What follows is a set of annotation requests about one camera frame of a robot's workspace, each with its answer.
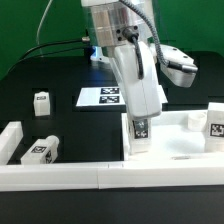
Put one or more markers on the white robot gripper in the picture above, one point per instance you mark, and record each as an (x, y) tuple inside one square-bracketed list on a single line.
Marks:
[(140, 95)]

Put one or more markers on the white square table top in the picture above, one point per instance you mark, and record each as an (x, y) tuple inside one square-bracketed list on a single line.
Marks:
[(175, 135)]

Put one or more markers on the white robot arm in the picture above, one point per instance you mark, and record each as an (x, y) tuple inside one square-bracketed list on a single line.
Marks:
[(122, 28)]

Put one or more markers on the white marker sheet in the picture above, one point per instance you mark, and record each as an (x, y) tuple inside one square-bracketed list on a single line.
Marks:
[(100, 96)]

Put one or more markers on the white front fence bar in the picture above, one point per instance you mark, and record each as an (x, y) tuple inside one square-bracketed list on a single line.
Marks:
[(126, 174)]

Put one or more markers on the white fence bar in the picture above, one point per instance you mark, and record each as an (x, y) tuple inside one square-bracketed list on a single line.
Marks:
[(126, 174), (9, 140)]

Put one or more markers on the white left fence bar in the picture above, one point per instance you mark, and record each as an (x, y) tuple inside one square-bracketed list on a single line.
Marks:
[(9, 140)]

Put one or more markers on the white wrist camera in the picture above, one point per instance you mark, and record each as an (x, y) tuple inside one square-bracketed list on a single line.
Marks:
[(181, 69)]

